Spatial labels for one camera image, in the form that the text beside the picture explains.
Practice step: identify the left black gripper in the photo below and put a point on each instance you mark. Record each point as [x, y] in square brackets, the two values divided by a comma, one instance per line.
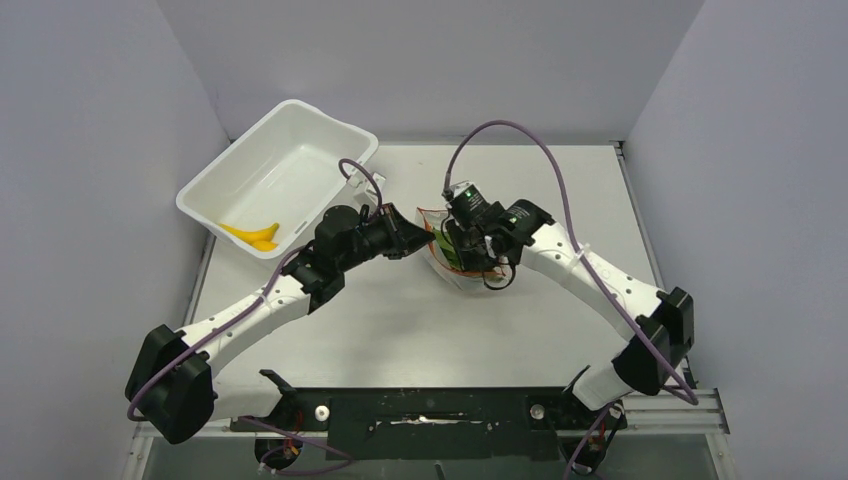
[404, 236]

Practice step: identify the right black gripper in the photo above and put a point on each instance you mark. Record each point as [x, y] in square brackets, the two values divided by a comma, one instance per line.
[469, 262]

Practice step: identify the clear zip top bag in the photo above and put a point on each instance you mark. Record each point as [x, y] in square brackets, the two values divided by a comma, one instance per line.
[467, 281]

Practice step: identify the green toy vegetable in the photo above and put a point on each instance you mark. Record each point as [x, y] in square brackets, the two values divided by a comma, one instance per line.
[447, 250]

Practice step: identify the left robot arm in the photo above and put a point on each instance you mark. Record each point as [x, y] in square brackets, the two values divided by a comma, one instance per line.
[173, 383]

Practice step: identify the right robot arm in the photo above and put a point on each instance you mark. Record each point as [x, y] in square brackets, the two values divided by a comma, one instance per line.
[656, 325]

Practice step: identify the yellow toy banana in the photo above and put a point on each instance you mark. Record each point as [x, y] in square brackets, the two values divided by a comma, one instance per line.
[261, 240]

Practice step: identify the white plastic bin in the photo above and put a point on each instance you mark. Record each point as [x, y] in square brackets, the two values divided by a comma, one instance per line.
[283, 169]

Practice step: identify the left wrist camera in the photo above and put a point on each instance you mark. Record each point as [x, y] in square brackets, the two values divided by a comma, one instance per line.
[367, 189]

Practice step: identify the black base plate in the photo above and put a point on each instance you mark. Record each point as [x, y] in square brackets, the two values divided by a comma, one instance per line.
[535, 423]

